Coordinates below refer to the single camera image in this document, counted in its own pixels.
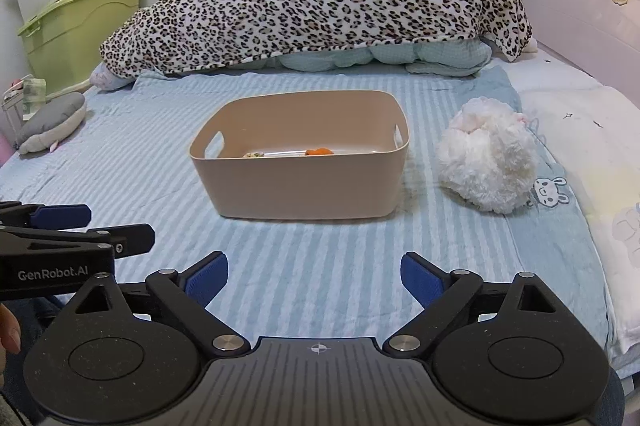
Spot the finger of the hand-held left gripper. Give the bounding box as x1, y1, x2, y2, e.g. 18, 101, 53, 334
0, 202, 92, 231
0, 223, 156, 259

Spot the white quilt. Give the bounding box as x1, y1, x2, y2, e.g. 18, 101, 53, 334
510, 60, 640, 357

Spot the person's left hand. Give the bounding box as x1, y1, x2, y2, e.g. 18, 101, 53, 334
0, 304, 22, 354

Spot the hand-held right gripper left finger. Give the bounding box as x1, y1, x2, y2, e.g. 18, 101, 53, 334
62, 251, 251, 354

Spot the grey plush cushion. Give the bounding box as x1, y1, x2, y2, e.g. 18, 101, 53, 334
17, 92, 87, 155

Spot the light blue checked quilt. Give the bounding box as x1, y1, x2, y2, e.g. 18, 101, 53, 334
272, 38, 493, 79

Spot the pale pink cloth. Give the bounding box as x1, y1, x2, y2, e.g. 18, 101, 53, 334
90, 63, 132, 92

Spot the leopard print blanket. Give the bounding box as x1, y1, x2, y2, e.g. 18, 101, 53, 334
100, 0, 533, 79

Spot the pink headboard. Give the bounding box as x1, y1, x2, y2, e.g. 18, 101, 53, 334
517, 0, 640, 96

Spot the clear plastic jar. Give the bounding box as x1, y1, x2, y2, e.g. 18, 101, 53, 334
22, 78, 47, 119

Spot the blue striped bedsheet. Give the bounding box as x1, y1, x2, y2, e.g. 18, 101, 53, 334
0, 60, 618, 364

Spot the person's leg in jeans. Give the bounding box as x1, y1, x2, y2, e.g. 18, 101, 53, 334
607, 368, 640, 426

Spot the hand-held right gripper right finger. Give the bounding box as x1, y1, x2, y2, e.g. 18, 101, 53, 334
382, 252, 571, 353

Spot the white fluffy plush toy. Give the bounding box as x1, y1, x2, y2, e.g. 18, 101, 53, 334
437, 98, 541, 214

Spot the beige plastic storage basin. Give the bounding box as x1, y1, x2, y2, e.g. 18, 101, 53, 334
189, 90, 411, 221

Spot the green plastic storage box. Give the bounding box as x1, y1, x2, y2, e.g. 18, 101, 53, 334
17, 0, 142, 92

